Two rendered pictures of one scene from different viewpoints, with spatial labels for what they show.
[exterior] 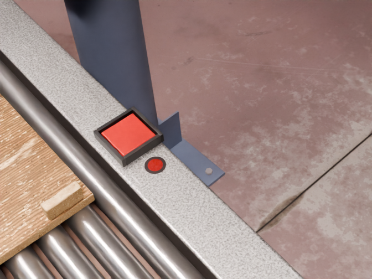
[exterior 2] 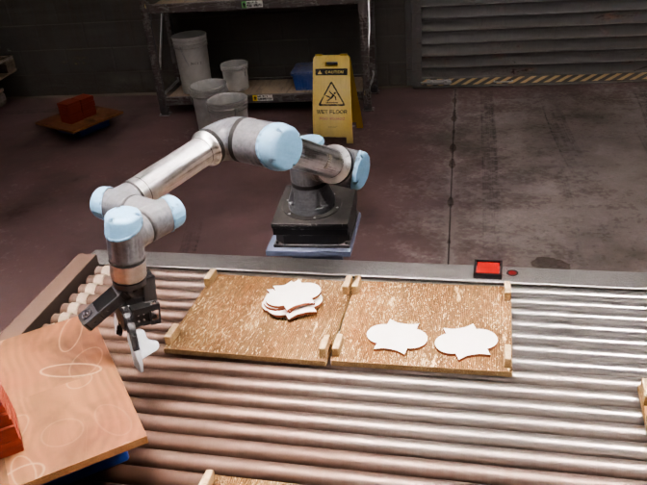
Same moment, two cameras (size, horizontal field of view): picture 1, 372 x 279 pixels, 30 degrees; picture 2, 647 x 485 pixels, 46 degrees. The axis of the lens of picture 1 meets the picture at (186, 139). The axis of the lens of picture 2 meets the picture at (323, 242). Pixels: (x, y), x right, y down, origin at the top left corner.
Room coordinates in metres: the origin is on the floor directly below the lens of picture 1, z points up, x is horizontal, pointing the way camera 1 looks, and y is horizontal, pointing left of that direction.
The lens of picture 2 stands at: (-0.36, 1.57, 2.02)
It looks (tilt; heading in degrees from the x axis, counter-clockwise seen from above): 29 degrees down; 319
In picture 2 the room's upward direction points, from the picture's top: 5 degrees counter-clockwise
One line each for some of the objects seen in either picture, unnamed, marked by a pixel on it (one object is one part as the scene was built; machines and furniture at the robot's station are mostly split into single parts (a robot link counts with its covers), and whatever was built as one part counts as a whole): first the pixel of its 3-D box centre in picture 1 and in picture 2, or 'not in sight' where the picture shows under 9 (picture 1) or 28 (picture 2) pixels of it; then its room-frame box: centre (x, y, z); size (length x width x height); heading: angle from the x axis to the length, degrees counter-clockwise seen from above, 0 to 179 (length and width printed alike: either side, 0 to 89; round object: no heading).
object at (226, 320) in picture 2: not in sight; (264, 315); (0.98, 0.63, 0.93); 0.41 x 0.35 x 0.02; 33
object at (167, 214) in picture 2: not in sight; (153, 216); (0.99, 0.87, 1.31); 0.11 x 0.11 x 0.08; 14
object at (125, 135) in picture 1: (128, 136); (487, 269); (0.67, 0.08, 0.92); 0.06 x 0.06 x 0.01; 34
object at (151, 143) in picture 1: (128, 135); (487, 268); (0.67, 0.08, 0.92); 0.08 x 0.08 x 0.02; 34
